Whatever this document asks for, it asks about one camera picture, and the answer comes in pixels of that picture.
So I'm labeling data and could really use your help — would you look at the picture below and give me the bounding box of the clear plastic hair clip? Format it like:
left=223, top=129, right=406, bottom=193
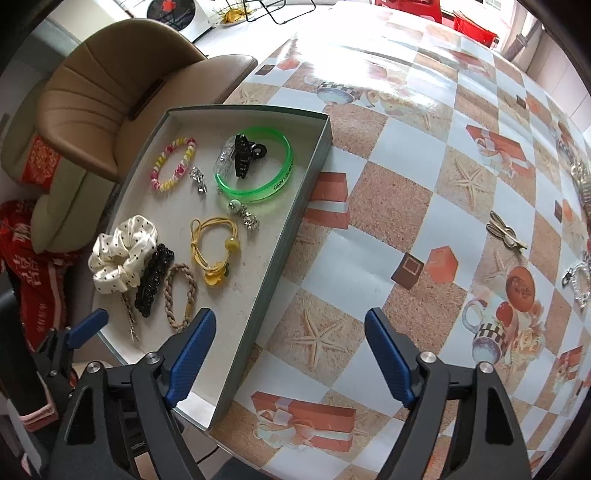
left=213, top=136, right=238, bottom=176

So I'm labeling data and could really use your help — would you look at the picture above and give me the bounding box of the crystal earring with green bead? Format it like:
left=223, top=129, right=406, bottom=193
left=228, top=199, right=260, bottom=234

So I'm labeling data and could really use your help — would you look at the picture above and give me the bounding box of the pearl bracelet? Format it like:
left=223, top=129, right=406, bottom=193
left=562, top=261, right=591, bottom=309

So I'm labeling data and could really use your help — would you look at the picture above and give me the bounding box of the pink yellow beaded bracelet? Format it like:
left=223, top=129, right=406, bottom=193
left=150, top=136, right=197, bottom=193

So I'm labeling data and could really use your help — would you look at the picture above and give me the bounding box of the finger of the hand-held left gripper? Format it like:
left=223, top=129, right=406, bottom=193
left=34, top=309, right=110, bottom=398

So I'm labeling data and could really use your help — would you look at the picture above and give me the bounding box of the red plastic stool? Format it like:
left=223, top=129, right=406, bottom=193
left=375, top=0, right=445, bottom=24

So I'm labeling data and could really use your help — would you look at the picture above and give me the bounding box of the green translucent bangle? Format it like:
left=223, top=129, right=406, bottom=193
left=213, top=127, right=295, bottom=205

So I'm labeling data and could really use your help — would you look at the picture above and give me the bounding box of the red plastic bucket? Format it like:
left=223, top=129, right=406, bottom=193
left=452, top=11, right=502, bottom=47

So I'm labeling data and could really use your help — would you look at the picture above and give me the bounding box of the checkered printed tablecloth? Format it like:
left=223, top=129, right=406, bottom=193
left=203, top=0, right=591, bottom=480

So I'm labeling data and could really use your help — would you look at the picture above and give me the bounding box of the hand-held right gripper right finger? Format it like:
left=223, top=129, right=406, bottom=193
left=365, top=308, right=534, bottom=480

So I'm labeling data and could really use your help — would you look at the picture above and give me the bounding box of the yellow hair tie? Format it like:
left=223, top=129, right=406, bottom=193
left=190, top=216, right=242, bottom=287

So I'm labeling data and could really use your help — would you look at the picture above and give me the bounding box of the black beaded hair clip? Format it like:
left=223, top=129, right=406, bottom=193
left=135, top=244, right=176, bottom=318

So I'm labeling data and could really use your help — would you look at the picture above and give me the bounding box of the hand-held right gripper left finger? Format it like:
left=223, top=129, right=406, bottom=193
left=48, top=307, right=218, bottom=480

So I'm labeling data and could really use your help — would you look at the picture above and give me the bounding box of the black claw hair clip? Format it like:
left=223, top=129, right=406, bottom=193
left=231, top=133, right=269, bottom=179

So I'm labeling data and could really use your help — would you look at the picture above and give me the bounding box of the brown braided hair tie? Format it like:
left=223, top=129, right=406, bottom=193
left=164, top=263, right=198, bottom=332

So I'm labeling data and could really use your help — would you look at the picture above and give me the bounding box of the white washing machine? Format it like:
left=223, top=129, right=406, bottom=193
left=117, top=0, right=215, bottom=42

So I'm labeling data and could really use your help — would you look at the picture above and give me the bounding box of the white polka dot scrunchie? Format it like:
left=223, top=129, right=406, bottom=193
left=89, top=215, right=158, bottom=295

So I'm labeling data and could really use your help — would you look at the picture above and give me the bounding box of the gold metal hair clip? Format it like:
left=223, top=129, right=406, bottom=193
left=486, top=210, right=528, bottom=251

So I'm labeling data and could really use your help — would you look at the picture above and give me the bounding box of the tan leather chair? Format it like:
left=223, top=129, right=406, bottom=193
left=0, top=18, right=258, bottom=254

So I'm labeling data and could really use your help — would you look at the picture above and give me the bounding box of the orange printed cushion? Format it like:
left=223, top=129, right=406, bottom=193
left=21, top=136, right=63, bottom=190

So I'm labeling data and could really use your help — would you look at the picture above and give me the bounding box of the grey shallow tray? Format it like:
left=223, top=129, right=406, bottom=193
left=92, top=105, right=332, bottom=432

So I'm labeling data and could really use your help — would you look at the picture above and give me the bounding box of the metal bobby pin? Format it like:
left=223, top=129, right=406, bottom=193
left=121, top=293, right=140, bottom=342

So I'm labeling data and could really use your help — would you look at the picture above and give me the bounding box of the red printed cloth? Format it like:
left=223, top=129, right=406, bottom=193
left=0, top=200, right=84, bottom=352

